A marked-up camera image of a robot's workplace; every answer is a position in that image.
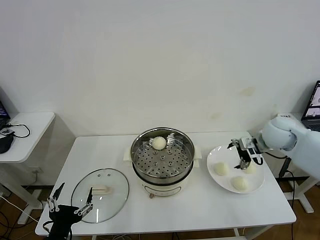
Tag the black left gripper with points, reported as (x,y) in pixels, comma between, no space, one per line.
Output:
(62,216)

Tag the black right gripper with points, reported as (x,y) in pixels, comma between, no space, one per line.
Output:
(243,155)

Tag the white steamed baozi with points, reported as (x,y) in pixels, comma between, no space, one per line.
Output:
(159,143)
(222,169)
(240,184)
(251,170)

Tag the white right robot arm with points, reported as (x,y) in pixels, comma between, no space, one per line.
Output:
(282,136)

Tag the stainless steel steamer basket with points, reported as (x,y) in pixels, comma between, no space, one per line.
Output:
(175,160)

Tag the white round plate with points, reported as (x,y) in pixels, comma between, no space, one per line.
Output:
(220,182)

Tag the small printed label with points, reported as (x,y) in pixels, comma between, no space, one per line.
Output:
(285,116)

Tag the dark open laptop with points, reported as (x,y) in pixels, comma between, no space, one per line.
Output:
(312,117)

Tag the cream electric cooker pot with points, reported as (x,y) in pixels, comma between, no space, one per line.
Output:
(162,188)

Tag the black computer mouse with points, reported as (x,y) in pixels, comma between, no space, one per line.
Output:
(5,145)

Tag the small black white card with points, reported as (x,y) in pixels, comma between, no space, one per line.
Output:
(7,131)

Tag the laptop with pink screen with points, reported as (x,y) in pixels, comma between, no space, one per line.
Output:
(3,110)

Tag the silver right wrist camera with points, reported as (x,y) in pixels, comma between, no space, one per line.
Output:
(246,143)

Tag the white wall power socket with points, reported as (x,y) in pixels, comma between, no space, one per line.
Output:
(37,170)

